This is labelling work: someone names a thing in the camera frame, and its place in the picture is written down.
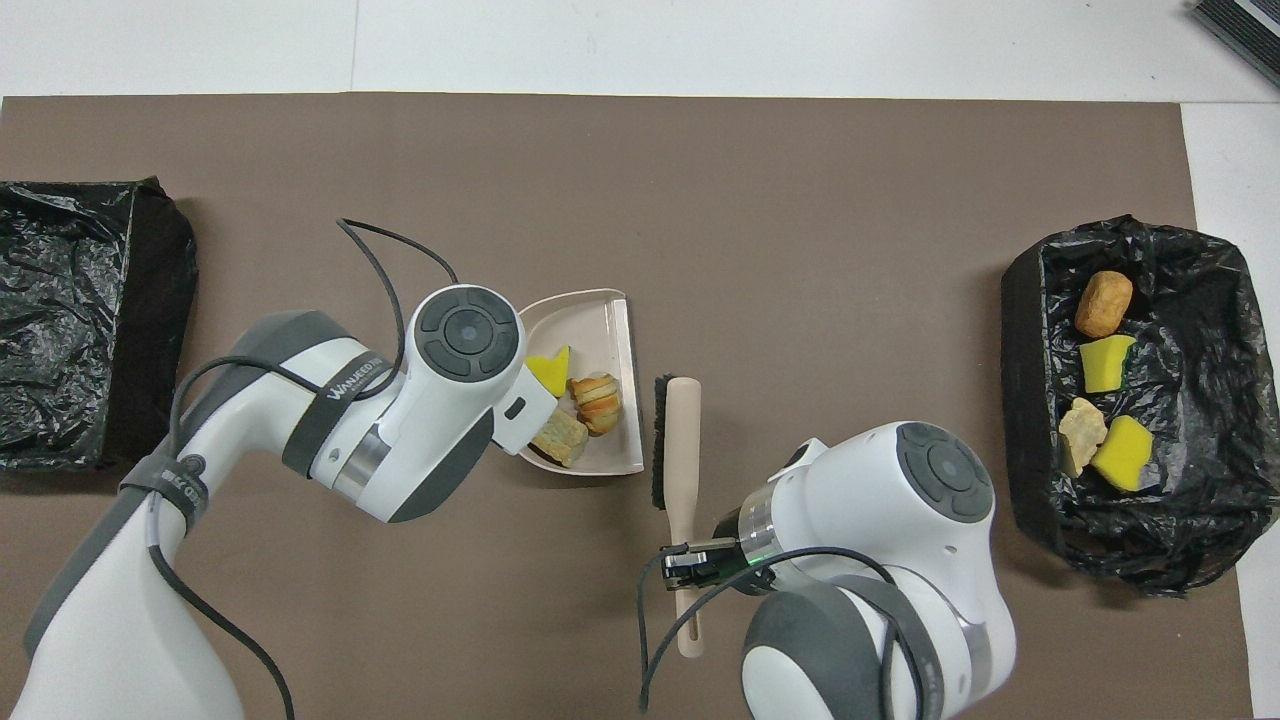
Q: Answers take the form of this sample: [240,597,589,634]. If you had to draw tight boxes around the small yellow sponge piece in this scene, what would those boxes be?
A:
[1080,334,1138,395]

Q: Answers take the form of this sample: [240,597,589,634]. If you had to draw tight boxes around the notched yellow sponge piece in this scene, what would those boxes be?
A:
[526,346,573,399]

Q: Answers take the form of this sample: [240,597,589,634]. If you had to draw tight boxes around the square yellow sponge piece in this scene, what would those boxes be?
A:
[1090,414,1155,494]

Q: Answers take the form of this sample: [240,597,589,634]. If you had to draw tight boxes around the dark grey ribbed object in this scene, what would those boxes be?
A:
[1190,0,1280,89]

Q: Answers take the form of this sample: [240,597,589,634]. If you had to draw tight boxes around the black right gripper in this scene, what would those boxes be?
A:
[662,535,749,593]

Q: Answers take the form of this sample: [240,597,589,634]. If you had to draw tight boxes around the pale bread chunk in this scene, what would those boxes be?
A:
[530,408,590,469]

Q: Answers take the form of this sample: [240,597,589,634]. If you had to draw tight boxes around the pale bread piece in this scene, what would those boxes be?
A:
[1058,397,1109,479]

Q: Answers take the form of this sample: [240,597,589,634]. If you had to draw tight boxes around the beige hand brush black bristles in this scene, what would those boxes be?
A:
[652,374,706,659]

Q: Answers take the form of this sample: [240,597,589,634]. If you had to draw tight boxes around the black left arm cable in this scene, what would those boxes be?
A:
[148,218,461,720]

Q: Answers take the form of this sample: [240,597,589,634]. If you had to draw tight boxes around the brown paper table mat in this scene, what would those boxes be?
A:
[0,93,1256,720]

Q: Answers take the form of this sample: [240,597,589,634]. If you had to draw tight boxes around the brown bread roll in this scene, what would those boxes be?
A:
[1075,270,1135,339]

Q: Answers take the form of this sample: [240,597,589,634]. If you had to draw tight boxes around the striped orange croissant piece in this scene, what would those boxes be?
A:
[568,373,624,437]

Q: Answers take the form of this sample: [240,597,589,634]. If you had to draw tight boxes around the black bag lined bin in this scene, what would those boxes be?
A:
[0,177,199,473]
[1001,214,1256,599]

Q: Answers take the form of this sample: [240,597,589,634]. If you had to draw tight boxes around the beige plastic dustpan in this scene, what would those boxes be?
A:
[517,289,645,478]

